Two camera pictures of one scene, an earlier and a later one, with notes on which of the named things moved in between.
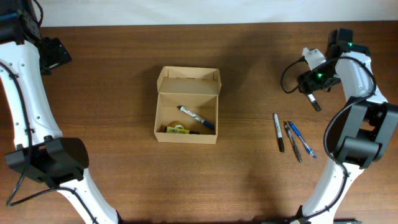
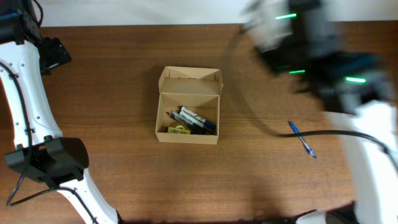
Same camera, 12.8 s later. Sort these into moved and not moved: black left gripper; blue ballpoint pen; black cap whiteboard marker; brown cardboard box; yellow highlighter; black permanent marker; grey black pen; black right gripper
Moved: black right gripper; black permanent marker; black cap whiteboard marker; grey black pen
Not moved: yellow highlighter; brown cardboard box; black left gripper; blue ballpoint pen
